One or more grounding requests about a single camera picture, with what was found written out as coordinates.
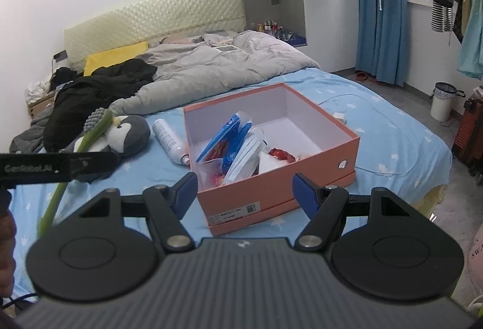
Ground grey penguin plush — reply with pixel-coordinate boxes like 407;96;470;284
68;115;152;184

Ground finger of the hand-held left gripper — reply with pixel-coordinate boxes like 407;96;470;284
70;151;117;181

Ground white cloth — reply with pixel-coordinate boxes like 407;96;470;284
24;78;53;103

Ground white trash bin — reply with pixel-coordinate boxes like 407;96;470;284
430;82;466;123

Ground bed with blue sheet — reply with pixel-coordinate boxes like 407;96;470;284
8;66;453;299

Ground person's left hand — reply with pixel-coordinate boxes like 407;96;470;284
0;216;16;295

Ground black cable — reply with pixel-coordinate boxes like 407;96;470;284
0;293;38;314

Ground hanging light teal garment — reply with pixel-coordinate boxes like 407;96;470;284
456;0;483;80

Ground blue curtain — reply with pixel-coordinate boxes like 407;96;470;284
355;0;410;84

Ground black jacket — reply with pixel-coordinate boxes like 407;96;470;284
43;58;158;152

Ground yellow pillow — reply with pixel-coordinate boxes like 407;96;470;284
83;41;149;76

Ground wooden nightstand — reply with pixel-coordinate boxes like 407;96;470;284
27;93;57;120

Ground blue face mask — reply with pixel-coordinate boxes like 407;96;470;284
222;133;265;186

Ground white spray bottle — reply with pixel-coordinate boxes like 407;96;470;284
152;118;191;166

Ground white printed bag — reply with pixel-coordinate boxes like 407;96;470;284
462;223;483;318

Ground pink cardboard box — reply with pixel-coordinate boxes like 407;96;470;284
183;83;360;237

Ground black fluffy cloth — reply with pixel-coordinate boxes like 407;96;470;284
49;66;82;92

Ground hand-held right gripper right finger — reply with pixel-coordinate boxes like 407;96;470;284
292;173;410;252

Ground blue tray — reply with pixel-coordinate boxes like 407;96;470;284
279;31;308;47

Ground dark grey blanket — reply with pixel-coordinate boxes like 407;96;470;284
9;108;57;154

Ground green long-handled brush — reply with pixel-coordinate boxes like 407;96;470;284
37;107;114;239

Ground row of nail polish bottles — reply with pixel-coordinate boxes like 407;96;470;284
252;20;283;33

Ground pink pillow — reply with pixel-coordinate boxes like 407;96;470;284
158;34;206;46

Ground blue printed plastic packet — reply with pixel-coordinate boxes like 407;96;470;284
195;112;242;163
222;121;253;173

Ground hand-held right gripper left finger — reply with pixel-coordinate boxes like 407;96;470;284
77;172;199;254

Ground cream quilted headboard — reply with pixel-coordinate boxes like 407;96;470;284
63;0;247;73

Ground white grey wall cabinet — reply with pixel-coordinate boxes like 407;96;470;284
238;0;359;75

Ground white cable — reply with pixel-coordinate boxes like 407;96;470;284
317;93;419;176

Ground brown suitcase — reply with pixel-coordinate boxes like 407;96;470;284
452;85;483;179

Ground grey duvet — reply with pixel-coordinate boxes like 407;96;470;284
107;30;321;116

